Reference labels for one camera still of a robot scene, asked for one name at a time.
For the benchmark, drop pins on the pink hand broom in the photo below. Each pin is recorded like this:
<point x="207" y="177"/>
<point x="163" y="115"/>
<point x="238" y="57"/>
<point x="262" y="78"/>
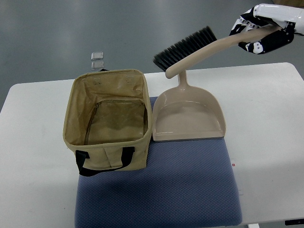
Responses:
<point x="199" y="46"/>

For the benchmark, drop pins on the pink plastic dustpan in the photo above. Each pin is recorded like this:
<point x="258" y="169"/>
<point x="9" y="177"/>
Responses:
<point x="187" y="112"/>

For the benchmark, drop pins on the yellow fabric bag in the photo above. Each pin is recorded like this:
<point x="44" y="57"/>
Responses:
<point x="108" y="121"/>

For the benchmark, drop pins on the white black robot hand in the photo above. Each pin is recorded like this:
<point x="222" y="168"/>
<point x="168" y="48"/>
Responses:
<point x="288" y="20"/>

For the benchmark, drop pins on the brown cardboard box corner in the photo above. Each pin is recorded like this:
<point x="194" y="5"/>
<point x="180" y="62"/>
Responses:
<point x="291" y="3"/>

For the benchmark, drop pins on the blue fabric mat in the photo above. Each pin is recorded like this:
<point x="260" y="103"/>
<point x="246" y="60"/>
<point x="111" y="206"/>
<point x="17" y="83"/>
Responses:
<point x="186" y="184"/>

